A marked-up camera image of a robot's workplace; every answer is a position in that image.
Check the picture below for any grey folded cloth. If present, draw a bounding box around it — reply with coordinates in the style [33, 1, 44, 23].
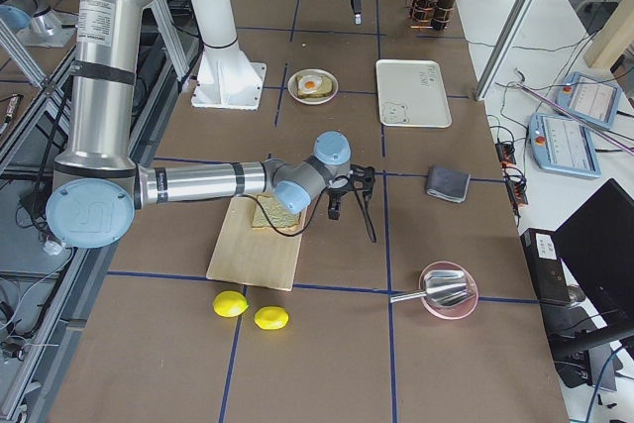
[425, 165, 472, 203]

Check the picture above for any black laptop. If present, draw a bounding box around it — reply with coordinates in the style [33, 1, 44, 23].
[554, 178, 633, 344]

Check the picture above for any yellow lemon right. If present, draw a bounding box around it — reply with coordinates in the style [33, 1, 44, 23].
[254, 306, 289, 330]

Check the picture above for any near teach pendant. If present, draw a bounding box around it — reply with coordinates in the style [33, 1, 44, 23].
[529, 113, 601, 178]

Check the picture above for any teach pendant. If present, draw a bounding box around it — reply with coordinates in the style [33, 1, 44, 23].
[557, 71, 622, 131]
[529, 113, 601, 178]

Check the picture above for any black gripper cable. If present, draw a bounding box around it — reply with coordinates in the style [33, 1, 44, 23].
[253, 179, 377, 245]

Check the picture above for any stainless steel scoop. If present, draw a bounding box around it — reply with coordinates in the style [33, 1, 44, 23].
[389, 269, 473, 308]

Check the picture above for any yellow lemon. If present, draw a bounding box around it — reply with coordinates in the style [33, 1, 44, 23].
[254, 306, 289, 330]
[212, 290, 249, 318]

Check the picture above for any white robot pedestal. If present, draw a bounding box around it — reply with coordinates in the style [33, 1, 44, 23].
[191, 0, 266, 110]

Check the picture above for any wooden cutting board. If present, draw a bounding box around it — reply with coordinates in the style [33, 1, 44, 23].
[206, 197, 306, 291]

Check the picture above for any copper wire bottle rack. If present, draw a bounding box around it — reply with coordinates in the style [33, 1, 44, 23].
[407, 0, 455, 31]

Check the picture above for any black computer box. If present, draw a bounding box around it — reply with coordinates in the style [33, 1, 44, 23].
[520, 228, 586, 307]

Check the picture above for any far teach pendant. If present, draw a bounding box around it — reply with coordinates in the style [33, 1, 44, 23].
[557, 71, 622, 131]

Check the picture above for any white round plate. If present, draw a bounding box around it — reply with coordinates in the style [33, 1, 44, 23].
[287, 68, 339, 105]

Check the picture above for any fried egg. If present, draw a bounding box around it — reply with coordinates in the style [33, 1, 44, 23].
[297, 75, 322, 94]

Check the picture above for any yellow lemon left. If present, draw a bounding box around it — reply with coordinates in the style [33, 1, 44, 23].
[212, 290, 249, 318]

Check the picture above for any aluminium frame post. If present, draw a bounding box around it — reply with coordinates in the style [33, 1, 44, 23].
[475, 0, 534, 101]

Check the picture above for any white bear tray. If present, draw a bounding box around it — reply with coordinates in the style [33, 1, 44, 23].
[375, 59, 452, 129]

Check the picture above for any bread slice with egg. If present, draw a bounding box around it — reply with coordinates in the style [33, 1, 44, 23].
[296, 74, 334, 99]

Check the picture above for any pink plastic bowl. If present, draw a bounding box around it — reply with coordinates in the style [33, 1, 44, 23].
[418, 261, 479, 320]

